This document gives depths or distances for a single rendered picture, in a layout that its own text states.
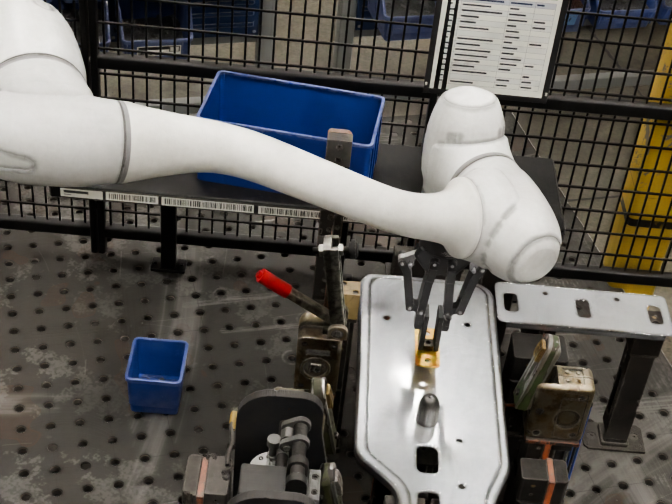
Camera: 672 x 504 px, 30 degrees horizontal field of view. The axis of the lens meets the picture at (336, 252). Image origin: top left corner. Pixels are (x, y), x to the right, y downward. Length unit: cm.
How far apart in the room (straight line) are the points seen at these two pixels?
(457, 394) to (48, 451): 72
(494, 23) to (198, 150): 85
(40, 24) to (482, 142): 57
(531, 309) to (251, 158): 71
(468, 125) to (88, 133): 49
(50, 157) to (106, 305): 102
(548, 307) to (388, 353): 30
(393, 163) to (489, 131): 68
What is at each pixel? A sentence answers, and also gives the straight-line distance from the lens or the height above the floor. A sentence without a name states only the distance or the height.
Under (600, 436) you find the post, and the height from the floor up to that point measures 71.
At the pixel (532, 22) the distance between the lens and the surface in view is 224.
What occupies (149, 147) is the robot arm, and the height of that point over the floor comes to 149.
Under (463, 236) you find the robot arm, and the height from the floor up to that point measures 140.
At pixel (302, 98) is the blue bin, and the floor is 113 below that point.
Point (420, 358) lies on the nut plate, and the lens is 191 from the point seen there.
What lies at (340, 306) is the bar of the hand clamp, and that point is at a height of 111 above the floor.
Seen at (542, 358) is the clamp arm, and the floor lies 109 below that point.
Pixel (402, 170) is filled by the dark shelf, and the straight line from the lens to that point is 228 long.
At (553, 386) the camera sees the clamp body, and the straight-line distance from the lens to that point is 189.
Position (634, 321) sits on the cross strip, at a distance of 211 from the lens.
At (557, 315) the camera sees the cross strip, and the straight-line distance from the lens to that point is 208.
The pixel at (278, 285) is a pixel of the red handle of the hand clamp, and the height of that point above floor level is 113.
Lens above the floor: 234
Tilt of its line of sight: 39 degrees down
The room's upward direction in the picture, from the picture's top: 6 degrees clockwise
